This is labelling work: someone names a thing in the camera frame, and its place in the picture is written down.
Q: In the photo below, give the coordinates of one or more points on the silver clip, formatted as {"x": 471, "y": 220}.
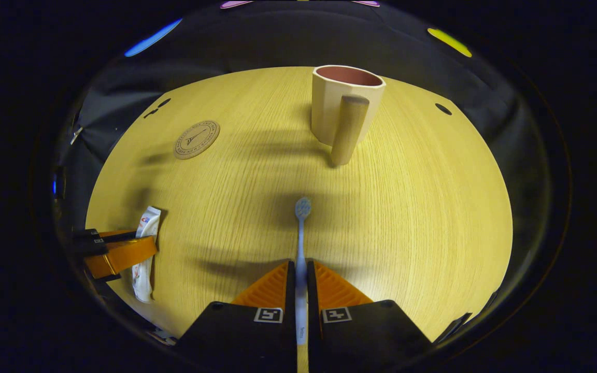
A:
{"x": 75, "y": 134}

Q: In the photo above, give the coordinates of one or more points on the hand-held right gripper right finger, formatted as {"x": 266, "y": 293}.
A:
{"x": 313, "y": 290}

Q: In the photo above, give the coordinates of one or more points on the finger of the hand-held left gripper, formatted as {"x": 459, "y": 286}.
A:
{"x": 119, "y": 237}
{"x": 122, "y": 256}

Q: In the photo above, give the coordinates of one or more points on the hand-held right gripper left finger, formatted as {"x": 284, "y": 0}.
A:
{"x": 290, "y": 290}

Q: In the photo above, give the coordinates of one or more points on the white toothpaste tube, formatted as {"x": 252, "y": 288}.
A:
{"x": 142, "y": 282}

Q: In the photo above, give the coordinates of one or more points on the pale blue toothbrush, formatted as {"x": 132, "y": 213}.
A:
{"x": 302, "y": 238}

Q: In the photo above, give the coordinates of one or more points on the beige cup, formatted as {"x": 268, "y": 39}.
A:
{"x": 329, "y": 114}

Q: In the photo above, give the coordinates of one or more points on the round cork coaster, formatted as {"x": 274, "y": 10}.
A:
{"x": 197, "y": 139}

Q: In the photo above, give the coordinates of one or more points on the black backdrop cloth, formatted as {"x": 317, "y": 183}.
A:
{"x": 257, "y": 41}

